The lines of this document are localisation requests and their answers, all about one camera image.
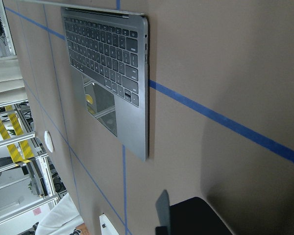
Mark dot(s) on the white computer mouse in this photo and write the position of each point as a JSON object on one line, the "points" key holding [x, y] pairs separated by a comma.
{"points": [[48, 141]]}

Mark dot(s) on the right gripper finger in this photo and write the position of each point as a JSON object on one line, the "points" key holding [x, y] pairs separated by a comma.
{"points": [[163, 211]]}

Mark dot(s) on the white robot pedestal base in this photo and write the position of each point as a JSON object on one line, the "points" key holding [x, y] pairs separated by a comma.
{"points": [[107, 227]]}

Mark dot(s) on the black mouse pad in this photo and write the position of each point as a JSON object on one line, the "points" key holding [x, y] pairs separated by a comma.
{"points": [[195, 217]]}

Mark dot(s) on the seated person white shirt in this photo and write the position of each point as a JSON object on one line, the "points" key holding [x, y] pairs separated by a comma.
{"points": [[63, 219]]}

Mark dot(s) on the grey laptop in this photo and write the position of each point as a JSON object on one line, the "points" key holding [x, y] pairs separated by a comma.
{"points": [[107, 55]]}

